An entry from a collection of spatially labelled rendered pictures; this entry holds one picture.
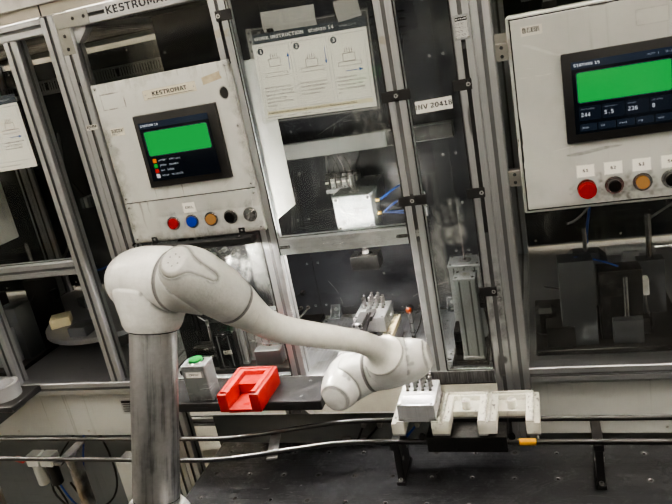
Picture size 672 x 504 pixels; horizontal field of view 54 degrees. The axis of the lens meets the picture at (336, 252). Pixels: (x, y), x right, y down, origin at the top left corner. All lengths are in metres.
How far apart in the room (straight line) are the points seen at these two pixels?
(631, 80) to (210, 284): 1.00
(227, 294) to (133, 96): 0.79
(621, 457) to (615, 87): 0.94
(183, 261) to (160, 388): 0.31
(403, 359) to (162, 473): 0.60
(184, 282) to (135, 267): 0.16
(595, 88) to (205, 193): 1.03
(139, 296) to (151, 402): 0.23
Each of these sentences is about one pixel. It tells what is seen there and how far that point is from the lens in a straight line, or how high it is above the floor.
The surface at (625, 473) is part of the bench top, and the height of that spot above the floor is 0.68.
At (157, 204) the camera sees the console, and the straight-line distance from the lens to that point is 1.97.
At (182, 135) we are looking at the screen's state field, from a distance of 1.85.
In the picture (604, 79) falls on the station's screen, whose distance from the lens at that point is 1.62.
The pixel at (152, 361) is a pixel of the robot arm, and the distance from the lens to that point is 1.44.
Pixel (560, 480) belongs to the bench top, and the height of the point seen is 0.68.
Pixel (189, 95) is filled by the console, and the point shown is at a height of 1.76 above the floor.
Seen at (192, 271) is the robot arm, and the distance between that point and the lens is 1.28.
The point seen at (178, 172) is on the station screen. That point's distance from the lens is 1.88.
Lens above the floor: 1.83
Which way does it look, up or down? 17 degrees down
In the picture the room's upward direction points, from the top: 11 degrees counter-clockwise
